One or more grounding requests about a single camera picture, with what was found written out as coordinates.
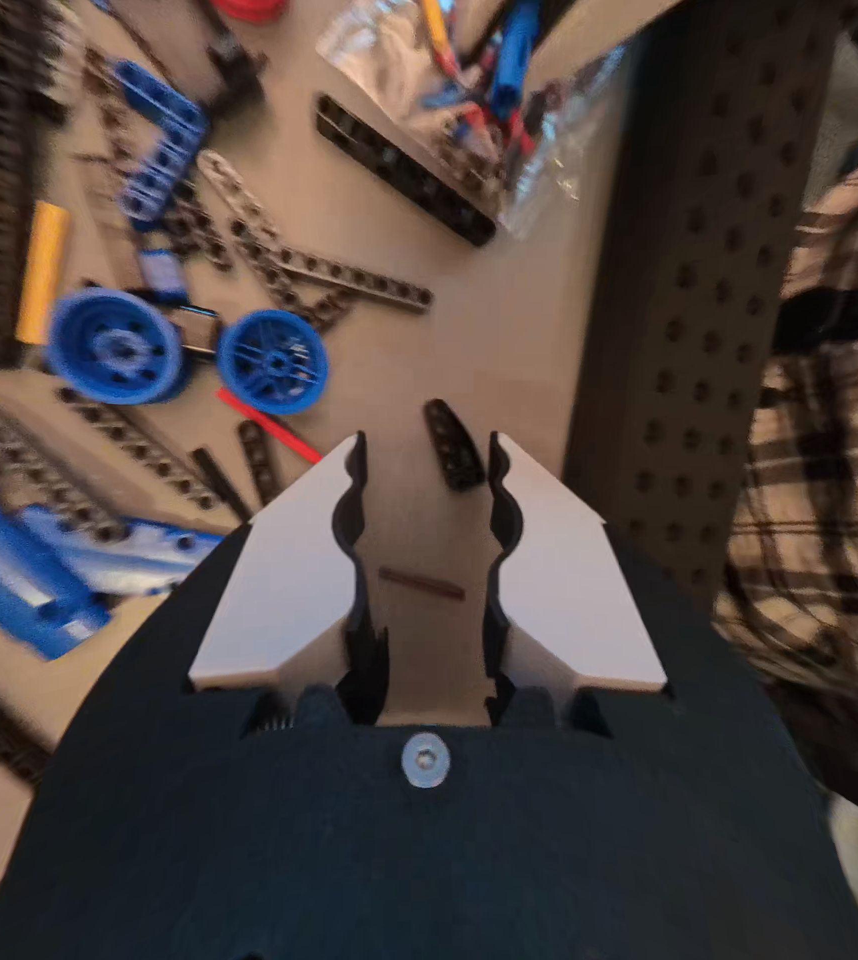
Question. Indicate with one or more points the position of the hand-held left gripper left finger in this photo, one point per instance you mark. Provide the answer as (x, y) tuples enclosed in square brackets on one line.
[(286, 592)]

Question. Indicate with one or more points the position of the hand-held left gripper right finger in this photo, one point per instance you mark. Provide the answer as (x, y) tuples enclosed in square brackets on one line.
[(579, 600)]

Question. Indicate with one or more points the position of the blue L-shaped beam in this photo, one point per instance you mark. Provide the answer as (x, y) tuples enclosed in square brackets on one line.
[(163, 142)]

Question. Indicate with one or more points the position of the red wheel hub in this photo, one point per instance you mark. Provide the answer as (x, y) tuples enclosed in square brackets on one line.
[(249, 7)]

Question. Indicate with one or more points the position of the grey desk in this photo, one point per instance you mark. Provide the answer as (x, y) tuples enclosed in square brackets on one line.
[(519, 337)]

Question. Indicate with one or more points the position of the brown axle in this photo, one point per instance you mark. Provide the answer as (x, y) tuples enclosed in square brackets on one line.
[(421, 583)]

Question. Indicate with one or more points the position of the red axle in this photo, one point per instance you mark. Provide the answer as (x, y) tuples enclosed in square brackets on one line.
[(268, 425)]

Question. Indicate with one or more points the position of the blue wheel hub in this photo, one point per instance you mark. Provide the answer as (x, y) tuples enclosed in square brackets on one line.
[(273, 361), (114, 346)]

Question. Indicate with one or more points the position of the blue curved shell panel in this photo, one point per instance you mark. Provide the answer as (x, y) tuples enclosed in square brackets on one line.
[(9, 577)]

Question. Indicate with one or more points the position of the person in plaid shirt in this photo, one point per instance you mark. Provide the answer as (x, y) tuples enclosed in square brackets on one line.
[(834, 450)]

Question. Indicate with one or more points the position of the grey long beam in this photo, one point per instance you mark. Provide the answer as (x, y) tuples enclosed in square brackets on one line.
[(354, 281)]

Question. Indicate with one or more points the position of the dark perforated panel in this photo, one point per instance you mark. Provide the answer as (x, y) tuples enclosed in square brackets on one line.
[(699, 300)]

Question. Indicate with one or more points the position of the short yellow axle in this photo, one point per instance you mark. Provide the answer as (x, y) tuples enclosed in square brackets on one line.
[(43, 270)]

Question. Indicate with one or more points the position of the long black beam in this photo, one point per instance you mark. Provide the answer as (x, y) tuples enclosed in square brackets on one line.
[(406, 169)]

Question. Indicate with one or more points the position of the small bag of red parts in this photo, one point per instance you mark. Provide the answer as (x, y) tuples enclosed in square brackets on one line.
[(474, 90)]

